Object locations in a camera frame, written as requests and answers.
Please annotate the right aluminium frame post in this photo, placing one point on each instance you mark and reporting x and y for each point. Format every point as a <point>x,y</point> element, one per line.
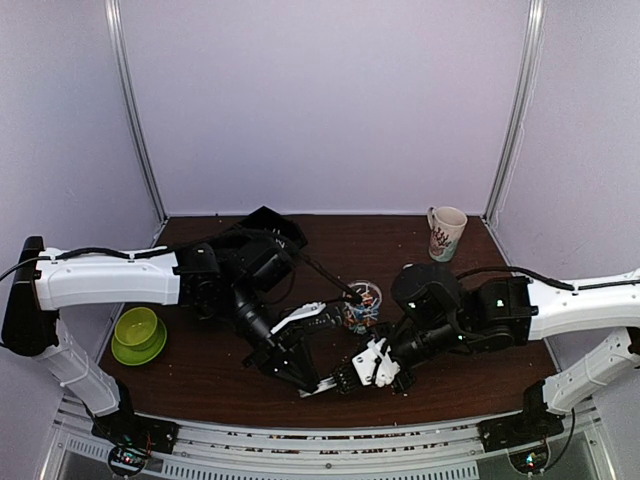
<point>524,91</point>

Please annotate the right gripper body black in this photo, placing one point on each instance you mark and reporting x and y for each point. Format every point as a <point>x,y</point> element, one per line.
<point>443,340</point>

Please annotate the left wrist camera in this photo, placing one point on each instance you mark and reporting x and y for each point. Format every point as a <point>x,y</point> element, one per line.
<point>311,318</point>

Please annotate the black three-compartment candy tray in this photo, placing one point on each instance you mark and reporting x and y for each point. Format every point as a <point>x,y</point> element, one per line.
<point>267,224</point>

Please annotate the clear plastic jar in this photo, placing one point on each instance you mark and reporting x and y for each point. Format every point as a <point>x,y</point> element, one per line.
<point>359,317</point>

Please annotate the aluminium frame post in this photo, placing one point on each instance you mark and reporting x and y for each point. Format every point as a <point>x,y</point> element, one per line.
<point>118,42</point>
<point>524,91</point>

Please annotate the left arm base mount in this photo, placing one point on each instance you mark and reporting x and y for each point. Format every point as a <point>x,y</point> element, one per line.
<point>124,428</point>

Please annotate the green plate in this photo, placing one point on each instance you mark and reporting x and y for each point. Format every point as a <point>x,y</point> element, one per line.
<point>130,357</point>

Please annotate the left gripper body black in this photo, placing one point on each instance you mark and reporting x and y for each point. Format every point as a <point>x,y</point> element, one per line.
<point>267,351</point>

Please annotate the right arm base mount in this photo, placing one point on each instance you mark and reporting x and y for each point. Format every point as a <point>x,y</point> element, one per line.
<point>533,423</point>

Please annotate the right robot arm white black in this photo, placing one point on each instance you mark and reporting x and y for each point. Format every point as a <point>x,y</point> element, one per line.
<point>515,307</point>

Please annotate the round metal jar lid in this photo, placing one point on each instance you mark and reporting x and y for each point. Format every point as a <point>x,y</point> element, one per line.
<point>325,385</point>

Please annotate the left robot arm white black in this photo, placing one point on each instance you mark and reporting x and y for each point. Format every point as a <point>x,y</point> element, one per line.
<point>217,278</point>

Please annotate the left aluminium frame post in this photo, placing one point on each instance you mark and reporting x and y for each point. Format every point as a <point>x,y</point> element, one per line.
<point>118,42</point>

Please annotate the ceramic mug coral pattern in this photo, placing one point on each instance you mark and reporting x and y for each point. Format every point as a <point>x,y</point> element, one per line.
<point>446,225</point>

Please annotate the green bowl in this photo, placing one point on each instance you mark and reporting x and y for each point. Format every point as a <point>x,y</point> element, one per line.
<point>137,328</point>

